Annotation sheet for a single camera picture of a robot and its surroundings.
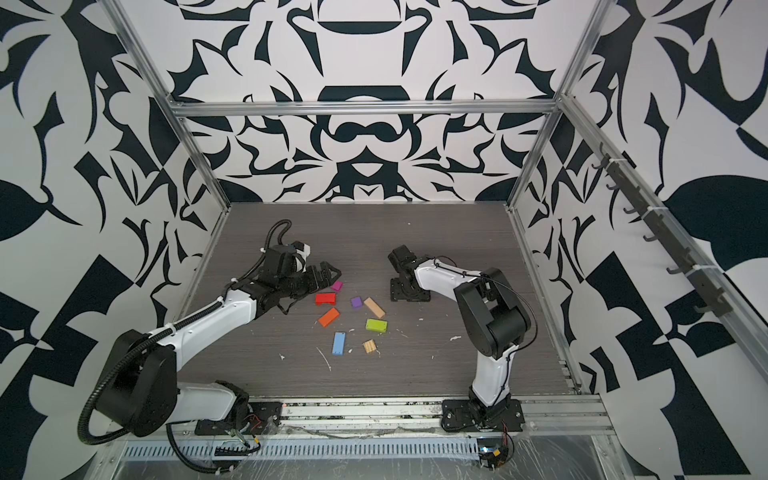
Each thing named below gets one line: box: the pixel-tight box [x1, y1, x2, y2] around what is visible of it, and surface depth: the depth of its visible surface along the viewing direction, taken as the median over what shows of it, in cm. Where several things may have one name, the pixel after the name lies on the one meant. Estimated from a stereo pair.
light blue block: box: [332, 332, 346, 356], surface depth 87 cm
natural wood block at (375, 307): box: [363, 296, 386, 319], surface depth 94 cm
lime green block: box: [366, 319, 388, 333], surface depth 91 cm
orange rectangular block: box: [318, 307, 340, 328], surface depth 92 cm
